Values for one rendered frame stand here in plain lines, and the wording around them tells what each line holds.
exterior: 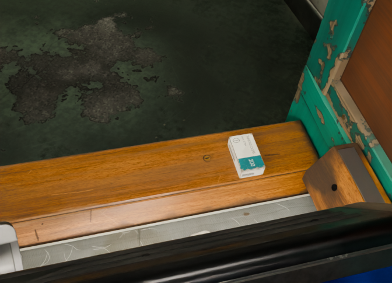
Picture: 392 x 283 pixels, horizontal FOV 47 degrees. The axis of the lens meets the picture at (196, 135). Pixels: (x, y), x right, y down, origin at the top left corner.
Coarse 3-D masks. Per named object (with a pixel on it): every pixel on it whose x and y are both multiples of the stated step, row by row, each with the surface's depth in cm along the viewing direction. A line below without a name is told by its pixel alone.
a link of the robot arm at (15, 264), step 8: (0, 224) 43; (8, 224) 43; (0, 232) 42; (8, 232) 43; (0, 240) 42; (8, 240) 43; (16, 240) 43; (0, 248) 42; (8, 248) 42; (16, 248) 42; (0, 256) 42; (8, 256) 42; (16, 256) 42; (0, 264) 41; (8, 264) 42; (16, 264) 42; (0, 272) 41; (8, 272) 41
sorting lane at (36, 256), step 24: (192, 216) 61; (216, 216) 62; (240, 216) 62; (264, 216) 62; (72, 240) 58; (96, 240) 58; (120, 240) 59; (144, 240) 59; (168, 240) 59; (24, 264) 56; (48, 264) 56
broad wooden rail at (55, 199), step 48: (144, 144) 66; (192, 144) 66; (288, 144) 67; (0, 192) 59; (48, 192) 59; (96, 192) 60; (144, 192) 60; (192, 192) 61; (240, 192) 63; (288, 192) 64; (48, 240) 58
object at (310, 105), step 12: (300, 84) 70; (312, 84) 66; (300, 96) 71; (312, 96) 66; (324, 96) 64; (300, 108) 71; (312, 108) 67; (324, 108) 63; (288, 120) 76; (300, 120) 72; (312, 120) 68; (324, 120) 64; (336, 120) 61; (312, 132) 68; (324, 132) 64; (336, 132) 61; (324, 144) 65; (336, 144) 62
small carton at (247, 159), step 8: (240, 136) 65; (248, 136) 65; (232, 144) 64; (240, 144) 64; (248, 144) 64; (256, 144) 64; (232, 152) 64; (240, 152) 63; (248, 152) 63; (256, 152) 63; (240, 160) 62; (248, 160) 62; (256, 160) 62; (240, 168) 62; (248, 168) 62; (256, 168) 62; (264, 168) 62; (240, 176) 62; (248, 176) 63
